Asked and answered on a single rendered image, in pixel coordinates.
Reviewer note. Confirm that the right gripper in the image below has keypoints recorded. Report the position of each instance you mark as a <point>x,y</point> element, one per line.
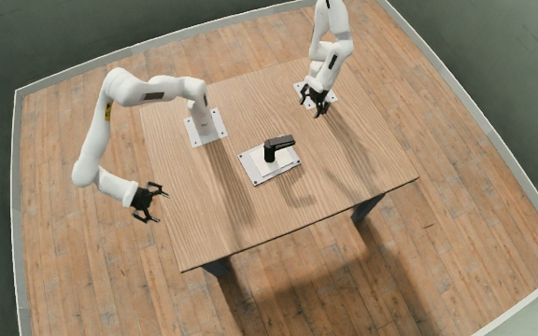
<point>142,201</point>

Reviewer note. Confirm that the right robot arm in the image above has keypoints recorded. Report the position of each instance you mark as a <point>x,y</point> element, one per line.
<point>127,90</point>

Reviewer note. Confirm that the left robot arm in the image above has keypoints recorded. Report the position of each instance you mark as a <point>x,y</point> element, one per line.
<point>322,75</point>

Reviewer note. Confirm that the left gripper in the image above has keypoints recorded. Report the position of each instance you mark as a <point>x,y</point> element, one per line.
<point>317,98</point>

